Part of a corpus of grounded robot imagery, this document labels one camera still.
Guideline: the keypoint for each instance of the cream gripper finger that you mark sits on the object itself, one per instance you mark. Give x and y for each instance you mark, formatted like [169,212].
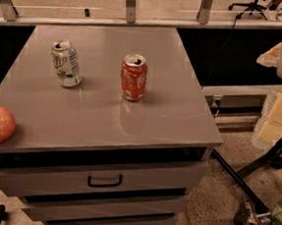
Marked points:
[270,57]
[269,126]

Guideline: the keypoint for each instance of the red coke can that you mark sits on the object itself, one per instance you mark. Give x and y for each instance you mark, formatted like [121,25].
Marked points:
[133,75]

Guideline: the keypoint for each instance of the white green 7up can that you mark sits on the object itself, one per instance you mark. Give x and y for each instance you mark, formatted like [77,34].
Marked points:
[66,64]

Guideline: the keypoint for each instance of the black metal stand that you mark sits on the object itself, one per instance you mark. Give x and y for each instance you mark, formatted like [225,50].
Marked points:
[272,158]

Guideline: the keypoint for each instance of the black office chair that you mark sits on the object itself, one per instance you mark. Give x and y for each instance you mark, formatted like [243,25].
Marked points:
[249,8]

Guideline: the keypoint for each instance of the grey drawer cabinet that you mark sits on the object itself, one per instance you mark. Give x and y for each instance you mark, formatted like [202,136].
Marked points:
[159,144]

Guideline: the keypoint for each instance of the black drawer handle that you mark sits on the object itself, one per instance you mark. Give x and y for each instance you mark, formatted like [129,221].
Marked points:
[97,183]

